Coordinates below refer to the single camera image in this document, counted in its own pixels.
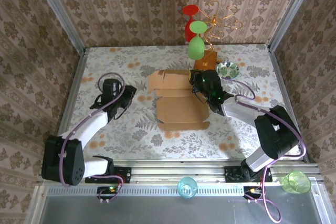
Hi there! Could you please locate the grey metal sheet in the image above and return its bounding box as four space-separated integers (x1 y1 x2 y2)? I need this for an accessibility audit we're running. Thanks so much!
25 185 333 224

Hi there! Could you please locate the leaf pattern bowl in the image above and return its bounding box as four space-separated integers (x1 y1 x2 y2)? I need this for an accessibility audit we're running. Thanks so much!
215 61 239 79

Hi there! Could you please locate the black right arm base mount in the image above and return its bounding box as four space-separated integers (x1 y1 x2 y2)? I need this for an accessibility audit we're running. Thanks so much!
224 165 273 183

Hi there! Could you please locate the small right circuit board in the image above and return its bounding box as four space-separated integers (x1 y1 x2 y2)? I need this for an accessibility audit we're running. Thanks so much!
243 185 265 199

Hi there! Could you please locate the brown wooden rack base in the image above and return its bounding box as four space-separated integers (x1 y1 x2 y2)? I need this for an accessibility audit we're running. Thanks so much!
193 49 218 70

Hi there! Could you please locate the aluminium table side rail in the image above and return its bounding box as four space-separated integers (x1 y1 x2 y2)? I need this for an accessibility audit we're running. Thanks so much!
48 48 89 166
267 47 310 163

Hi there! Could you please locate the teal transparent plastic cup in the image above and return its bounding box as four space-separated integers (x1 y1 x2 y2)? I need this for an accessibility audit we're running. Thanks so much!
177 176 197 199

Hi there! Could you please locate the brown cardboard paper box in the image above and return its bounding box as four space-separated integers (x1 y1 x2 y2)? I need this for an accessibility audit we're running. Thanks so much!
148 69 211 132

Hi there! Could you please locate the gold wire glass rack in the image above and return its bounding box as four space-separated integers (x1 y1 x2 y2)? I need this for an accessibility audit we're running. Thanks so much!
198 0 244 51

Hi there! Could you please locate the green transparent plastic cup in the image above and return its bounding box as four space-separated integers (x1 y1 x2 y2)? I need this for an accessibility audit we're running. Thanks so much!
281 170 312 195

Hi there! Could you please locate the red plastic wine glass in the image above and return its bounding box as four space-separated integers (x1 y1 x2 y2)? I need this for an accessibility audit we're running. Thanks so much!
182 4 200 43

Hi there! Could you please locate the green plastic wine glass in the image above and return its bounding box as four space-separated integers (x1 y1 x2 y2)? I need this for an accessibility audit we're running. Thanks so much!
187 21 207 60

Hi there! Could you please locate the small left circuit board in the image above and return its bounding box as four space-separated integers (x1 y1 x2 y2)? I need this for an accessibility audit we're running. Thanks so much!
96 185 121 200

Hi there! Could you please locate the small circuit board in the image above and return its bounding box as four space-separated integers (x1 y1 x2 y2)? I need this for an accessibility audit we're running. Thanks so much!
96 185 121 200
243 185 265 199

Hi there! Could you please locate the slotted grey cable duct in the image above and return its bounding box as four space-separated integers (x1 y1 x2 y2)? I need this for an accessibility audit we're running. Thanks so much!
48 186 246 195

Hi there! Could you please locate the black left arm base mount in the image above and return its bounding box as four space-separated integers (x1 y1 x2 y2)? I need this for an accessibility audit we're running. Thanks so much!
85 166 132 184

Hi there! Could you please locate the aluminium frame post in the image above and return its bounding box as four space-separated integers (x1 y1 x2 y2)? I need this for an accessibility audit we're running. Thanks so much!
267 0 322 50
29 0 88 55

